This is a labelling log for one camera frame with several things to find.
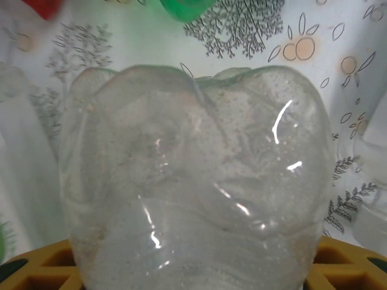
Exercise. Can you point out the green bottle brown cap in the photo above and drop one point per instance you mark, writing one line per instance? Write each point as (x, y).
(187, 9)

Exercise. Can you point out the clear bottle blue label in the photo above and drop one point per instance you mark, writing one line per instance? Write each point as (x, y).
(193, 166)

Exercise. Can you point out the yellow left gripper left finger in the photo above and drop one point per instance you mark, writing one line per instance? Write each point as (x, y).
(15, 282)

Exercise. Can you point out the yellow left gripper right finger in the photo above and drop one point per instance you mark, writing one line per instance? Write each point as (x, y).
(362, 273)

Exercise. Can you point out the red yellow label bottle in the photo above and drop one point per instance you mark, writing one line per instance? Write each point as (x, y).
(45, 7)

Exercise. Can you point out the orange label plastic bottle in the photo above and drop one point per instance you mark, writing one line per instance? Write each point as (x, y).
(375, 166)

